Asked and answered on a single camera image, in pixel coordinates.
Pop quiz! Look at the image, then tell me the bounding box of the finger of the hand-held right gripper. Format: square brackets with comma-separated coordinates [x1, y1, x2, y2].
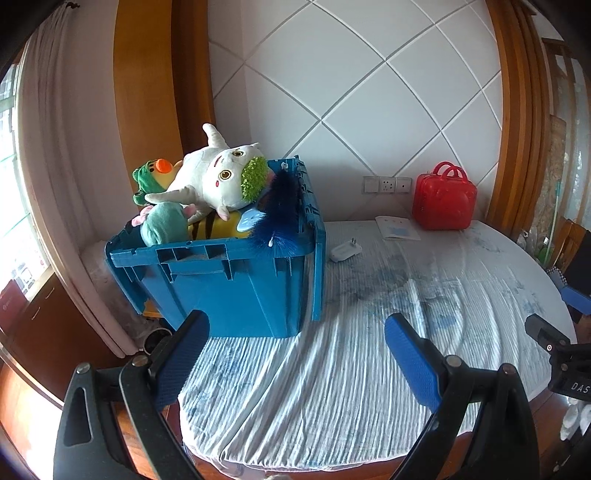
[558, 285, 591, 317]
[525, 314, 573, 354]

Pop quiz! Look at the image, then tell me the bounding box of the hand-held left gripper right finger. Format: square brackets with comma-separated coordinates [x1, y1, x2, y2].
[384, 313, 541, 480]

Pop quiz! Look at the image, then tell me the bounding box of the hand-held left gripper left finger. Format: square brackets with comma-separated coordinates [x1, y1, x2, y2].
[53, 309, 211, 480]

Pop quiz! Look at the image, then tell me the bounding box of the blue plastic crate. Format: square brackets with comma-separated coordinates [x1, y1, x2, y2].
[105, 156, 328, 339]

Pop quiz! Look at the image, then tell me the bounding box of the pink pig plush toy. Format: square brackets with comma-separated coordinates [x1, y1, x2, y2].
[130, 203, 204, 246]

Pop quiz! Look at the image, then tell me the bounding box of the white cat plush toy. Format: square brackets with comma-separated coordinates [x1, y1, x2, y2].
[144, 122, 265, 224]

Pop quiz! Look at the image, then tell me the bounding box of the yellow duck plush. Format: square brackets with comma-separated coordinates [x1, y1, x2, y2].
[131, 158, 183, 206]

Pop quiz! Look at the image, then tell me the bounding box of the dark blue bristle brush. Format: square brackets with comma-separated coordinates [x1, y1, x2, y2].
[252, 168, 303, 250]

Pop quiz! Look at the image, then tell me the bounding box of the green pompom toy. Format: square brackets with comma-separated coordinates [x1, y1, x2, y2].
[241, 157, 271, 204]

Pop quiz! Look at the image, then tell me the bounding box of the dark round container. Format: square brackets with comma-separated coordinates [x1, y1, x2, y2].
[141, 325, 174, 354]

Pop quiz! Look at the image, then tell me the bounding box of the checkered cloth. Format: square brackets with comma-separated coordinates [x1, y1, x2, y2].
[545, 267, 571, 289]

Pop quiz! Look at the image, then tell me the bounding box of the wooden chair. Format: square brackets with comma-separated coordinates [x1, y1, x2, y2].
[549, 217, 591, 278]

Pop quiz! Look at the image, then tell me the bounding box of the green pole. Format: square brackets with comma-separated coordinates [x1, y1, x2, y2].
[545, 180, 561, 264]

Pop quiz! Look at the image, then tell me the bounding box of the white power adapter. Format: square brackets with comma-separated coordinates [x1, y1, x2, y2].
[329, 237, 363, 264]

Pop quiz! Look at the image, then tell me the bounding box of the white paper booklet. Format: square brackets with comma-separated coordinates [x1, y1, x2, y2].
[375, 215, 422, 241]

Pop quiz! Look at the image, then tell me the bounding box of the yellow striped plush toy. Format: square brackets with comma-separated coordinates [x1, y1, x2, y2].
[187, 210, 252, 241]

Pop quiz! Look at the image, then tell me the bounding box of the dark wooden cabinet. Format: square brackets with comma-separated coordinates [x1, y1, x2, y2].
[0, 272, 139, 411]

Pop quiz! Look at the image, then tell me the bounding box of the red toy suitcase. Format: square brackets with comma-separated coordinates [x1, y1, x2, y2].
[412, 161, 478, 232]

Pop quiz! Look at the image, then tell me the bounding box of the pale curtain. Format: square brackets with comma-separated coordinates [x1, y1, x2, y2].
[14, 4, 144, 358]

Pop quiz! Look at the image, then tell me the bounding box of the window with grille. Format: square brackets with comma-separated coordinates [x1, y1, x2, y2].
[0, 60, 51, 296]

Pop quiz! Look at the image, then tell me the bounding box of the wooden headboard frame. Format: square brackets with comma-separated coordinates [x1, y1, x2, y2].
[485, 0, 555, 234]
[113, 0, 215, 181]

